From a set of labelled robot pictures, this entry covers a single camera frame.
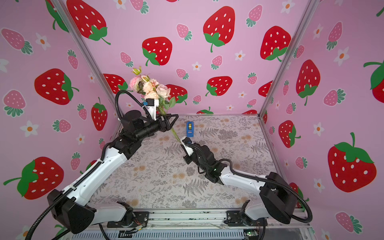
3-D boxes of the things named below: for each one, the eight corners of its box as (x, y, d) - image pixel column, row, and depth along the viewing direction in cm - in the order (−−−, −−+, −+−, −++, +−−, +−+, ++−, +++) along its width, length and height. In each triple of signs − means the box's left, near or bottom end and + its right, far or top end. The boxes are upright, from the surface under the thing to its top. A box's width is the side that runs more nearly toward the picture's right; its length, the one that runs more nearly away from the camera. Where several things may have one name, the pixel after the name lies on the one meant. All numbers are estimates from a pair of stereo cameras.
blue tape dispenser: (186, 136, 110) (185, 132, 105) (186, 126, 116) (186, 121, 112) (193, 136, 110) (193, 132, 105) (193, 126, 116) (193, 121, 112)
